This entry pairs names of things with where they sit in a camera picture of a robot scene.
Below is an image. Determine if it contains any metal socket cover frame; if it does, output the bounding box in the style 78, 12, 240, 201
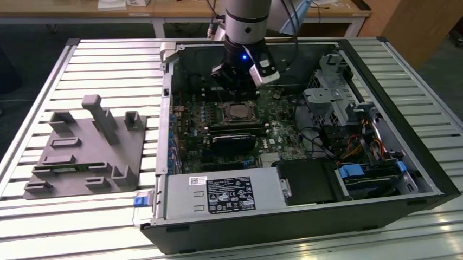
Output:
220, 100, 258, 122

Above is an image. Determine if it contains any silver square CPU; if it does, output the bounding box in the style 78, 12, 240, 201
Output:
229, 104, 252, 118

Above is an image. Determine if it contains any CPU socket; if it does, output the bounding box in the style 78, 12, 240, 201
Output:
220, 100, 260, 123

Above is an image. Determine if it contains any black RAM stick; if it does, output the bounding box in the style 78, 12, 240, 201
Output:
208, 122, 264, 131
208, 127, 265, 137

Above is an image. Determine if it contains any grey metal drive cage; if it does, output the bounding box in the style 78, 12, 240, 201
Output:
302, 53, 362, 128

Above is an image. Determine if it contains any black graphics card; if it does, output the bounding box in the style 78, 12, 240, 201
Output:
210, 134, 258, 155

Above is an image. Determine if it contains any green motherboard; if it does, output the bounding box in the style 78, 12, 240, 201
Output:
169, 89, 318, 174

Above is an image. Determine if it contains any small silver heatsink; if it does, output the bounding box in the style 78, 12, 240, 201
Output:
258, 153, 281, 164

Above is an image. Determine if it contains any white box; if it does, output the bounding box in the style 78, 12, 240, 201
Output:
97, 0, 126, 11

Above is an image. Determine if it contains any black plastic shroud box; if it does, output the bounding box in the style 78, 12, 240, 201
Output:
274, 159, 352, 206

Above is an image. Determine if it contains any blue disk carrier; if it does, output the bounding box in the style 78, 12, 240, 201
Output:
337, 162, 366, 179

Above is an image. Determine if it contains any grey power supply unit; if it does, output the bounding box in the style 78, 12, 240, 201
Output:
164, 167, 285, 218

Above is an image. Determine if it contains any grey parts rack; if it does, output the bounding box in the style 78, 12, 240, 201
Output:
21, 94, 148, 200

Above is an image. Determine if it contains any wooden desk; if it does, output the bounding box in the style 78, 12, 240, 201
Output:
0, 0, 372, 38

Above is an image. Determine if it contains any wooden cabinet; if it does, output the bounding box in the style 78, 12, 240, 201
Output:
361, 0, 463, 71

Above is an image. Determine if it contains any blue tab on case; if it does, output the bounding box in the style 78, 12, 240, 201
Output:
132, 191, 149, 209

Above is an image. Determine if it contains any green RAM stick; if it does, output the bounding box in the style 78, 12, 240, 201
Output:
45, 164, 90, 173

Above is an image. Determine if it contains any black open PC case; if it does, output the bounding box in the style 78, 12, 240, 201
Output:
140, 37, 461, 255

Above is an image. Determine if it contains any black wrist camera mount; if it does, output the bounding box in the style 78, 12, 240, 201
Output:
210, 64, 228, 82

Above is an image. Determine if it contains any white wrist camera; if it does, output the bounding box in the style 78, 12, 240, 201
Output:
248, 45, 281, 87

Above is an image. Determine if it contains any black internal cable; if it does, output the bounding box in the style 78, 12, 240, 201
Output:
298, 127, 337, 158

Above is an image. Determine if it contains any orange yellow wire bundle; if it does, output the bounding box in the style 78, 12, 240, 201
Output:
341, 135, 384, 161

